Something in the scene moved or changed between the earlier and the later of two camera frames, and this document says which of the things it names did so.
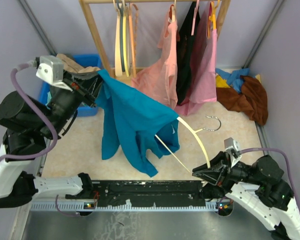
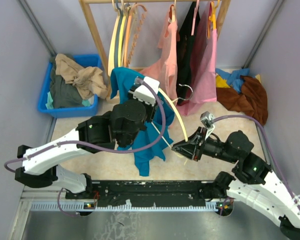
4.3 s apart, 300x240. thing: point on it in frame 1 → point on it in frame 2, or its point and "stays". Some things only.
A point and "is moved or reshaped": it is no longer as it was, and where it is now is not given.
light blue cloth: x=234 y=78 stays
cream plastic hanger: x=196 y=132 → x=181 y=121
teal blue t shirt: x=141 y=126 is moved or reshaped
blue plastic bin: x=88 y=60 stays
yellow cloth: x=221 y=82 stays
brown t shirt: x=251 y=100 stays
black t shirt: x=185 y=54 stays
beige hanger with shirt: x=171 y=17 stays
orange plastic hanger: x=131 y=37 → x=127 y=29
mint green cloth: x=49 y=97 stays
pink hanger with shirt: x=194 y=17 stays
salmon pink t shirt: x=160 y=80 stays
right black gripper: x=219 y=172 → x=184 y=148
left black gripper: x=84 y=85 → x=151 y=109
